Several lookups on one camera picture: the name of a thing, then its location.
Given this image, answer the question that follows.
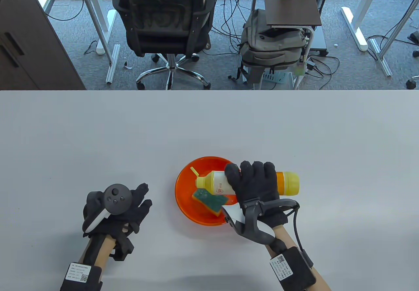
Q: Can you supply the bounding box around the bundle of black cables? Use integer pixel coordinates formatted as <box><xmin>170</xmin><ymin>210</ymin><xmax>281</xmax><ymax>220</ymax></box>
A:
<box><xmin>209</xmin><ymin>0</ymin><xmax>256</xmax><ymax>55</ymax></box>

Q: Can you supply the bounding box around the orange plastic bowl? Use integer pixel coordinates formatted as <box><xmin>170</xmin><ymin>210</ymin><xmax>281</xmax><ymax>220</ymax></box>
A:
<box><xmin>174</xmin><ymin>156</ymin><xmax>240</xmax><ymax>227</ymax></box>

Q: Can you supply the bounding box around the person's right forearm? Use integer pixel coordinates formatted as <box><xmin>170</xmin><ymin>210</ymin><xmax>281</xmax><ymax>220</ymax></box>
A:
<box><xmin>267</xmin><ymin>224</ymin><xmax>331</xmax><ymax>291</ymax></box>

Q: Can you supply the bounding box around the brown wooden cabinet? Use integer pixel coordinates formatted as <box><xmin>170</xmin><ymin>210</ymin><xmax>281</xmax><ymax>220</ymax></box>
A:
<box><xmin>0</xmin><ymin>0</ymin><xmax>86</xmax><ymax>90</ymax></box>

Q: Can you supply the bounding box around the black office chair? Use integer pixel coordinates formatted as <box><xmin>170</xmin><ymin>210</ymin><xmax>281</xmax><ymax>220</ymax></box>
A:
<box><xmin>112</xmin><ymin>0</ymin><xmax>217</xmax><ymax>90</ymax></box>

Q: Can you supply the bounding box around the black glove cable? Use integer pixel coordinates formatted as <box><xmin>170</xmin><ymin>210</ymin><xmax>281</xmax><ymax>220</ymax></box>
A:
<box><xmin>282</xmin><ymin>202</ymin><xmax>304</xmax><ymax>253</ymax></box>

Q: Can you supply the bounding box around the aluminium profile rail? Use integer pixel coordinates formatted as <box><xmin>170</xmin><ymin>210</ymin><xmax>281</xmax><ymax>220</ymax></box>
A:
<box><xmin>105</xmin><ymin>43</ymin><xmax>121</xmax><ymax>85</ymax></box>
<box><xmin>368</xmin><ymin>38</ymin><xmax>393</xmax><ymax>77</ymax></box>

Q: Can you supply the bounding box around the green and yellow sponge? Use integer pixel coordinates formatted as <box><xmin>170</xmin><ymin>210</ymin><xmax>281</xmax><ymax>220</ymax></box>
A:
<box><xmin>191</xmin><ymin>188</ymin><xmax>229</xmax><ymax>218</ymax></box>

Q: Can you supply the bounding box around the person's right hand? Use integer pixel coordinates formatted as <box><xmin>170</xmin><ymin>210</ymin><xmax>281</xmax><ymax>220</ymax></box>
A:
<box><xmin>224</xmin><ymin>161</ymin><xmax>289</xmax><ymax>230</ymax></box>

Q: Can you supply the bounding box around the person's left forearm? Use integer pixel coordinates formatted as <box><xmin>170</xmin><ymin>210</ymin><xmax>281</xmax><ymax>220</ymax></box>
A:
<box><xmin>83</xmin><ymin>234</ymin><xmax>116</xmax><ymax>270</ymax></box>

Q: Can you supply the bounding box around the dark-topped side table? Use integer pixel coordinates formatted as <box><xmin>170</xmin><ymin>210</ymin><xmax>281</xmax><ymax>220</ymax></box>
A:
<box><xmin>263</xmin><ymin>0</ymin><xmax>323</xmax><ymax>90</ymax></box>

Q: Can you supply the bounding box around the yellow dish soap bottle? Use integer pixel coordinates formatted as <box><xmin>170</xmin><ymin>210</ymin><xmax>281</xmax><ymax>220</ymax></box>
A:
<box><xmin>190</xmin><ymin>167</ymin><xmax>301</xmax><ymax>197</ymax></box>

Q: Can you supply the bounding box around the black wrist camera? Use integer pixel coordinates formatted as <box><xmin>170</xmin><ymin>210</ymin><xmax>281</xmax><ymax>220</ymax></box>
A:
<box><xmin>109</xmin><ymin>225</ymin><xmax>135</xmax><ymax>262</ymax></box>

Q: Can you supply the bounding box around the black forearm sensor pack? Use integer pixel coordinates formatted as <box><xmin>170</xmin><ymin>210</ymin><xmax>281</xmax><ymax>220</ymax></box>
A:
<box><xmin>60</xmin><ymin>262</ymin><xmax>104</xmax><ymax>291</ymax></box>
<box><xmin>269</xmin><ymin>247</ymin><xmax>317</xmax><ymax>291</ymax></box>

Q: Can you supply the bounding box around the person's left hand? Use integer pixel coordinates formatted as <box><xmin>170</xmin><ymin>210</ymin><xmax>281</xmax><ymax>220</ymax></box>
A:
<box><xmin>82</xmin><ymin>183</ymin><xmax>153</xmax><ymax>240</ymax></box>

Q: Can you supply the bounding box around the black hand-mounted tracking controller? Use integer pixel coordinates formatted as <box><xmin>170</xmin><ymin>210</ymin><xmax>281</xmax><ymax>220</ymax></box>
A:
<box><xmin>222</xmin><ymin>199</ymin><xmax>300</xmax><ymax>247</ymax></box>
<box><xmin>84</xmin><ymin>184</ymin><xmax>133</xmax><ymax>233</ymax></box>

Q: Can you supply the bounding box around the grey backpack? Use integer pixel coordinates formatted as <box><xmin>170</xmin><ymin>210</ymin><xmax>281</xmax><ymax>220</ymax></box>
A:
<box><xmin>238</xmin><ymin>9</ymin><xmax>309</xmax><ymax>84</ymax></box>

